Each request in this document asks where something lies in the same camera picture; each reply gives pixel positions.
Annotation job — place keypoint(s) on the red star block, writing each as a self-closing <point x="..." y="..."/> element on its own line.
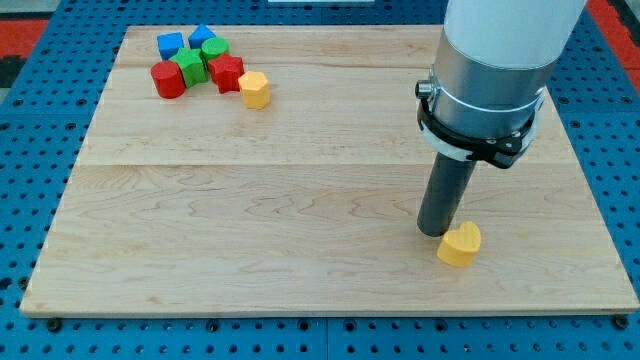
<point x="225" y="71"/>

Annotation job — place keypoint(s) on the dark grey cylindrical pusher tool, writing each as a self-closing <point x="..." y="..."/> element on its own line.
<point x="447" y="183"/>

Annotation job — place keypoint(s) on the green cylinder block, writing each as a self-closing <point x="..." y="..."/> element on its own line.
<point x="214" y="47"/>

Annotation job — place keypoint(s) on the blue pentagon block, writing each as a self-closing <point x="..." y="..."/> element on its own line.
<point x="199" y="35"/>

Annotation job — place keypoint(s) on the yellow hexagon block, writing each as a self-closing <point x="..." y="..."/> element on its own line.
<point x="255" y="91"/>

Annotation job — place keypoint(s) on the green star block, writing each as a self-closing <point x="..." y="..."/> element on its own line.
<point x="191" y="64"/>

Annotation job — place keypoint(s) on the black clamp bracket on arm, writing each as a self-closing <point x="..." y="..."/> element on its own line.
<point x="500" y="152"/>

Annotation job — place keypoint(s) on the red cylinder block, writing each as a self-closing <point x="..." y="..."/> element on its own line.
<point x="168" y="80"/>

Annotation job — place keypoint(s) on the blue cube block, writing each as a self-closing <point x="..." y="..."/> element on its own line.
<point x="168" y="44"/>

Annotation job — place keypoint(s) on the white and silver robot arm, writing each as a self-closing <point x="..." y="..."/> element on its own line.
<point x="485" y="88"/>

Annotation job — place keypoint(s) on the yellow heart block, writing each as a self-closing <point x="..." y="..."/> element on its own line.
<point x="459" y="247"/>

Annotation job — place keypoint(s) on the wooden board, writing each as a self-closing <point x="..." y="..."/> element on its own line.
<point x="198" y="207"/>

